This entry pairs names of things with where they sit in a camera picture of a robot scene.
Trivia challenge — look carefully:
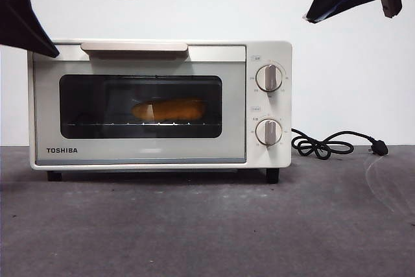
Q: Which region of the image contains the glass oven door with handle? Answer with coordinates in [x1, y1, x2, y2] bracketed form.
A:
[32, 42, 248, 165]

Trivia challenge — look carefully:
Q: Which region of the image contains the cream toaster oven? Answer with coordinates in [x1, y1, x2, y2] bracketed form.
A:
[27, 39, 293, 185]

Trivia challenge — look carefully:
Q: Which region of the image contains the cream temperature knob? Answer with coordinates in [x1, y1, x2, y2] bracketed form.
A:
[255, 64, 284, 93]

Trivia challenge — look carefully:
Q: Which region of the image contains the cream timer knob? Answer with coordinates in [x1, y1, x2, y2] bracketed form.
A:
[255, 118, 284, 147]

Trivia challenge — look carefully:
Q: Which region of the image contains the metal wire oven rack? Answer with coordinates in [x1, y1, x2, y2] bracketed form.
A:
[61, 122, 222, 128]

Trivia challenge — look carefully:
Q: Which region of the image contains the black power cord with plug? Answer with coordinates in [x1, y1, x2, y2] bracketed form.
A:
[290, 127, 389, 158]

